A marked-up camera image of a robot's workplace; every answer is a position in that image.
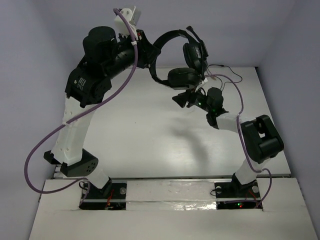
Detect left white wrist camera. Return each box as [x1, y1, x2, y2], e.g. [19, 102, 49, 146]
[114, 5, 141, 35]

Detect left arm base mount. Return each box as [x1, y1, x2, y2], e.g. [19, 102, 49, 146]
[79, 182, 127, 211]

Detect aluminium rail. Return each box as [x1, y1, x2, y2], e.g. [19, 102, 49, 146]
[53, 174, 292, 181]

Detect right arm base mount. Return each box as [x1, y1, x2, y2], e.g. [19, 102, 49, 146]
[209, 173, 263, 210]

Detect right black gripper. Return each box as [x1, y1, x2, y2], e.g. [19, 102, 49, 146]
[172, 83, 212, 113]

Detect white taped cover panel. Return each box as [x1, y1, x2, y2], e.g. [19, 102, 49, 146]
[125, 180, 217, 211]

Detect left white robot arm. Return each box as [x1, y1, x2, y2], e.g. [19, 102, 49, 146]
[44, 26, 160, 197]

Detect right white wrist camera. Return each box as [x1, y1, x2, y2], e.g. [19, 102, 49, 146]
[195, 78, 208, 91]

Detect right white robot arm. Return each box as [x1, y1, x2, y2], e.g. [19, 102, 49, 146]
[172, 87, 284, 197]

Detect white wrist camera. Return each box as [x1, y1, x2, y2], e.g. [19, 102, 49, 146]
[114, 5, 141, 35]
[195, 78, 208, 91]

